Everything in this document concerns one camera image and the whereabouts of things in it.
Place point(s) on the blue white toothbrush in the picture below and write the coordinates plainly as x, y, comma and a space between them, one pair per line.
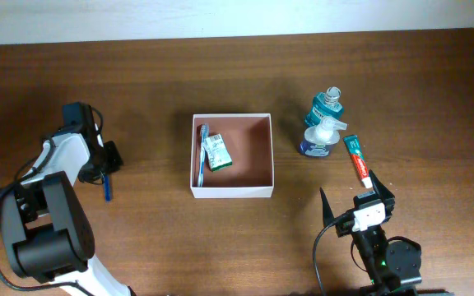
204, 133

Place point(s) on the teal mouthwash bottle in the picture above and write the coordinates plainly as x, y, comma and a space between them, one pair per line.
325, 104

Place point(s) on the foam handwash pump bottle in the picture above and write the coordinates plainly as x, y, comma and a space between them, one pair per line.
320, 139

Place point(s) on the pink open cardboard box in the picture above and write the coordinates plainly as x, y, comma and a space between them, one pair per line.
248, 139

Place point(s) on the blue disposable razor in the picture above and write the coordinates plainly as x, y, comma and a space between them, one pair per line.
107, 188

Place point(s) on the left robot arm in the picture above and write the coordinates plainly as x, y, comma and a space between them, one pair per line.
46, 240

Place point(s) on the green white soap packet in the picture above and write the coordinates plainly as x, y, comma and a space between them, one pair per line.
217, 153

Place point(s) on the red green toothpaste tube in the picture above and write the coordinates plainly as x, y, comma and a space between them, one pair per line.
355, 152

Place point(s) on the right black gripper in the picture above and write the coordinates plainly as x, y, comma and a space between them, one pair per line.
387, 198

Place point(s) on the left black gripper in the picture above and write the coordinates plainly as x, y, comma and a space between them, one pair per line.
117, 160

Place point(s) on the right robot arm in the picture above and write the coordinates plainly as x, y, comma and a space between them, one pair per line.
392, 264

